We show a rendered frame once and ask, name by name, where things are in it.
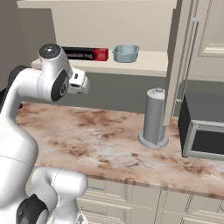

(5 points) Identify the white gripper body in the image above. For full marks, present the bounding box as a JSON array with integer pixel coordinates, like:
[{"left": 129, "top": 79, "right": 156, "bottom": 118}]
[{"left": 67, "top": 76, "right": 91, "bottom": 95}]

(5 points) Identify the black and red foil box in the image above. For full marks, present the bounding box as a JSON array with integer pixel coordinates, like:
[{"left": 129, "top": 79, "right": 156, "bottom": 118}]
[{"left": 60, "top": 45, "right": 109, "bottom": 62}]

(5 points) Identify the pale blue tupperware container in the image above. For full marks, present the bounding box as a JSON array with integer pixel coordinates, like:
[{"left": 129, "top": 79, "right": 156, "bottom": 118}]
[{"left": 112, "top": 44, "right": 141, "bottom": 64}]

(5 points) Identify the beige open cabinet door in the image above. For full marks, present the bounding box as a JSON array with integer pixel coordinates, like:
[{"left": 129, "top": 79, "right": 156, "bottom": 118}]
[{"left": 162, "top": 0, "right": 202, "bottom": 127}]

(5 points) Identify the beige base cabinet run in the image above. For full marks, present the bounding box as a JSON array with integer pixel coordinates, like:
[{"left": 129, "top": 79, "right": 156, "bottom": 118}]
[{"left": 74, "top": 176, "right": 224, "bottom": 224}]

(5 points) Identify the beige closed cabinet door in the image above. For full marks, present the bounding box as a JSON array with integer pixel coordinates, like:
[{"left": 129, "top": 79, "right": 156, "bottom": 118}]
[{"left": 186, "top": 0, "right": 224, "bottom": 83}]

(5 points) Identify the grey paper towel holder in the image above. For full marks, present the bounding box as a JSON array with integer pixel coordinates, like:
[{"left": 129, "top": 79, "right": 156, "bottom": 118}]
[{"left": 137, "top": 87, "right": 170, "bottom": 151}]

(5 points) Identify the black and silver microwave oven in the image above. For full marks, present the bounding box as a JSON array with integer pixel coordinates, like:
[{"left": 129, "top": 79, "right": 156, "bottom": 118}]
[{"left": 177, "top": 92, "right": 224, "bottom": 162}]

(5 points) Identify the beige wall cabinet with shelf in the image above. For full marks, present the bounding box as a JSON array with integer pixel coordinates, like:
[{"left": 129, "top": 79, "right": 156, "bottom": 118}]
[{"left": 16, "top": 0, "right": 179, "bottom": 79}]

